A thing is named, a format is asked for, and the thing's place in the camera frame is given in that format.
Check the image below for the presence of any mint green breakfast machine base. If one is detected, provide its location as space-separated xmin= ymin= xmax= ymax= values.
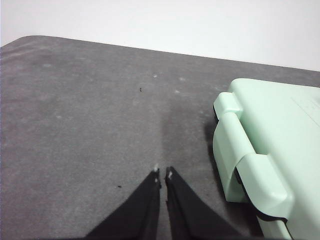
xmin=212 ymin=111 xmax=295 ymax=240

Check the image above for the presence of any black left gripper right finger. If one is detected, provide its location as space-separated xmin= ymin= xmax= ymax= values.
xmin=164 ymin=165 xmax=242 ymax=240

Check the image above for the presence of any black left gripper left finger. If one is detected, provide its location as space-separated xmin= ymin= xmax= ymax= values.
xmin=84 ymin=169 xmax=162 ymax=240

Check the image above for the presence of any mint green griddle cover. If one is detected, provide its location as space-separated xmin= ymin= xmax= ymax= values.
xmin=213 ymin=78 xmax=320 ymax=240

